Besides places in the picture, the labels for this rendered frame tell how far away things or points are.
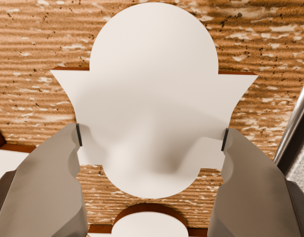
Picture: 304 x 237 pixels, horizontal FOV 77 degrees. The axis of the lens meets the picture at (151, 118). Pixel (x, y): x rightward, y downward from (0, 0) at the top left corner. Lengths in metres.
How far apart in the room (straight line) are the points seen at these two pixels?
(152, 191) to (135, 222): 0.04
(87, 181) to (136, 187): 0.04
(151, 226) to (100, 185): 0.06
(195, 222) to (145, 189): 0.07
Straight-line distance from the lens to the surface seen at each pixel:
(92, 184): 0.18
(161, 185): 0.16
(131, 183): 0.16
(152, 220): 0.19
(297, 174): 0.23
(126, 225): 0.20
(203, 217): 0.21
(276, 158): 0.20
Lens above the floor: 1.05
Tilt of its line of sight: 62 degrees down
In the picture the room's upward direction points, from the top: 177 degrees counter-clockwise
